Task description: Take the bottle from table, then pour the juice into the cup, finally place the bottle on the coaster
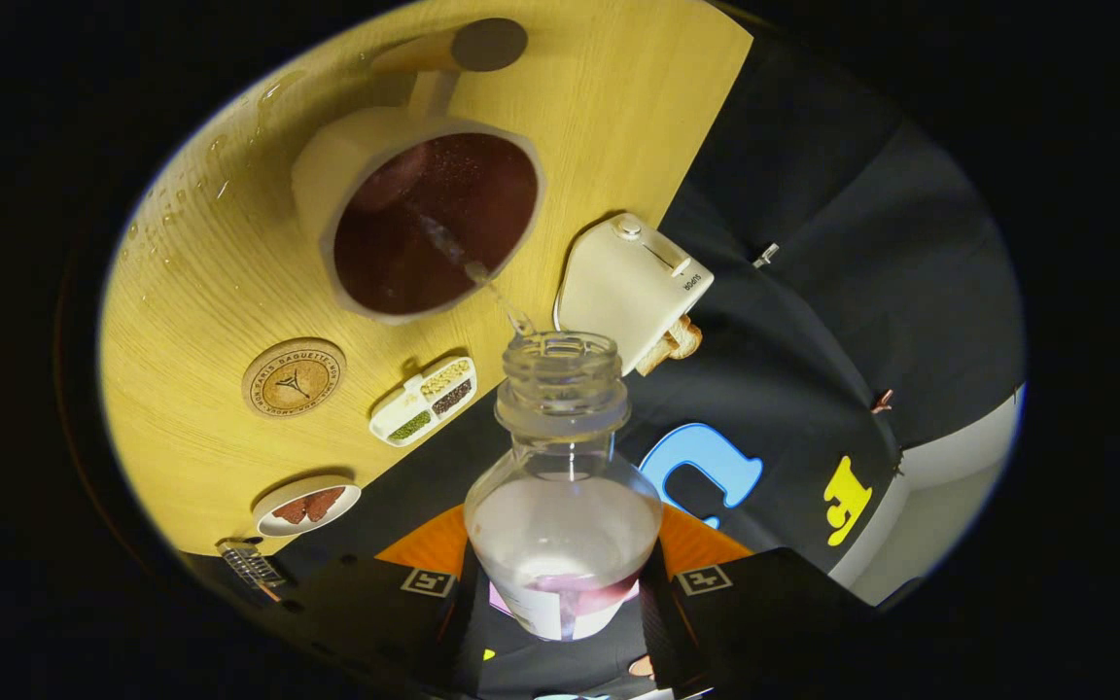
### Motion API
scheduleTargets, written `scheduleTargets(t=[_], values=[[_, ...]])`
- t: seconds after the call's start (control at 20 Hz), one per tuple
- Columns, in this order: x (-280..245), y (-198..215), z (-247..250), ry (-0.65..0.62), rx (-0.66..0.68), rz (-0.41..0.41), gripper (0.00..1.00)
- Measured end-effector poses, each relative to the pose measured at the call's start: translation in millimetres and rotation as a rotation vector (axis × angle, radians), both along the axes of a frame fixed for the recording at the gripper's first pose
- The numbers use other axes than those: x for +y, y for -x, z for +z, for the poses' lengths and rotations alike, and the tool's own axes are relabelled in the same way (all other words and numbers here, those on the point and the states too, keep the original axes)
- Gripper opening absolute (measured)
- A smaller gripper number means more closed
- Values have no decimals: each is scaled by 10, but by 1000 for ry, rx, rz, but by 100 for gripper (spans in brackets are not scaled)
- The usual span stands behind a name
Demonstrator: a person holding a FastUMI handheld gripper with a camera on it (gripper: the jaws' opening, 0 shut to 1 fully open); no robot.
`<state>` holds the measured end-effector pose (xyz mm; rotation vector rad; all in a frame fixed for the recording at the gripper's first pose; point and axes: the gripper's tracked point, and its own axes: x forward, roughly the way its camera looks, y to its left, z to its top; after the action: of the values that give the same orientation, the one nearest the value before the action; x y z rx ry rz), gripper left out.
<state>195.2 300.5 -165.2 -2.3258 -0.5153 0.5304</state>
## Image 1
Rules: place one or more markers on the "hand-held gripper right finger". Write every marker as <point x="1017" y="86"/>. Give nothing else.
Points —
<point x="764" y="608"/>

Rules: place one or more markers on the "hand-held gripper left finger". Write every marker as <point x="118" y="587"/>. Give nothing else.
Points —
<point x="366" y="612"/>

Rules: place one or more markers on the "clear juice bottle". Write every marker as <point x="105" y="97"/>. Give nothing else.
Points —
<point x="560" y="535"/>

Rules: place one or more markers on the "round cork coaster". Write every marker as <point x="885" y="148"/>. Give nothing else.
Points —
<point x="294" y="379"/>

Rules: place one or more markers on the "white round plate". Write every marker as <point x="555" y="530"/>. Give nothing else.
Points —
<point x="336" y="510"/>

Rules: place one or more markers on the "red meat patty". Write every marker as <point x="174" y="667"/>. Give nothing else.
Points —
<point x="290" y="510"/>
<point x="325" y="502"/>

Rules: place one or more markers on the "white divided bean dish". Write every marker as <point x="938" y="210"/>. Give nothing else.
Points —
<point x="424" y="403"/>

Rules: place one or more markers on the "small copper clip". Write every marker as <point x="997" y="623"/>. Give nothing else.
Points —
<point x="882" y="400"/>

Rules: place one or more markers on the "toast slice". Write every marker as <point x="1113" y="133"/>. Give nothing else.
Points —
<point x="672" y="348"/>

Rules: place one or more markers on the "cream toaster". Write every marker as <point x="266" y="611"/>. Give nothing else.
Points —
<point x="618" y="292"/>

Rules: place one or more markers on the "small metal clip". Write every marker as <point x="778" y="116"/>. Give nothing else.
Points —
<point x="766" y="255"/>

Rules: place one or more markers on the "black backdrop cloth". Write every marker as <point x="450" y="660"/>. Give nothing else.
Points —
<point x="813" y="194"/>

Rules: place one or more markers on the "wooden table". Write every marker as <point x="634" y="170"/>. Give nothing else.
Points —
<point x="599" y="117"/>

